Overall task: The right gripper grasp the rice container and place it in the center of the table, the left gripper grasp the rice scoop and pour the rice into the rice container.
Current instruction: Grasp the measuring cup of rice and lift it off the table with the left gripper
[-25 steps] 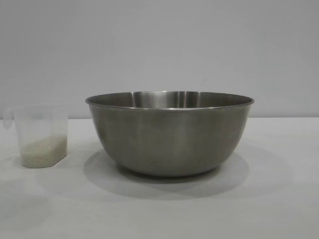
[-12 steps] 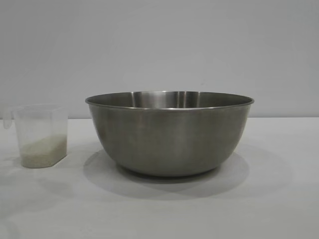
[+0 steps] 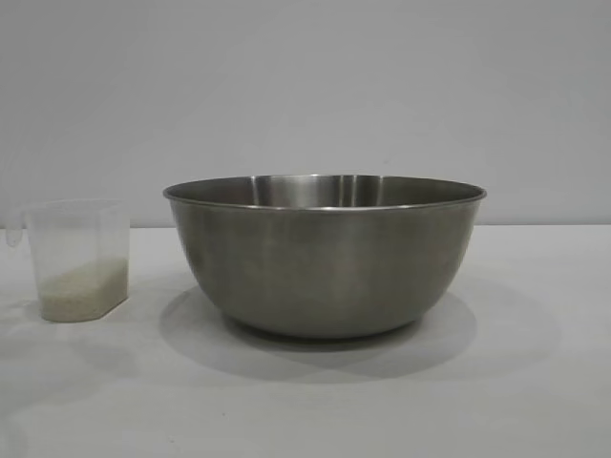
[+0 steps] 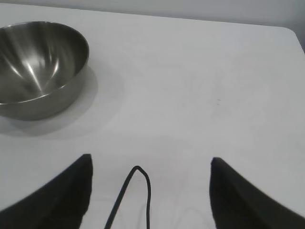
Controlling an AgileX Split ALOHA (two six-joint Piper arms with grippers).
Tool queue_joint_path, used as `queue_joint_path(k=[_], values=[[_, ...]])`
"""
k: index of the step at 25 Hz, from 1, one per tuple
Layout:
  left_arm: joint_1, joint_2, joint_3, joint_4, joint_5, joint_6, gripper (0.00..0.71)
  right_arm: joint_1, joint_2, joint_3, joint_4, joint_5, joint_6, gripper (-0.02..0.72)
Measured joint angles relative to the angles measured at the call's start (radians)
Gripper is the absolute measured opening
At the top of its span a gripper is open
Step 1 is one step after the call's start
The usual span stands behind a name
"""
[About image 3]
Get stainless steel mixing bowl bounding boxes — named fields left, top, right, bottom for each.
left=161, top=174, right=489, bottom=341

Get clear plastic measuring cup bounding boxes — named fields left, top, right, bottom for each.
left=4, top=198, right=131, bottom=322

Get white rice grains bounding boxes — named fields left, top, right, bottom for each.
left=40, top=256, right=130, bottom=322

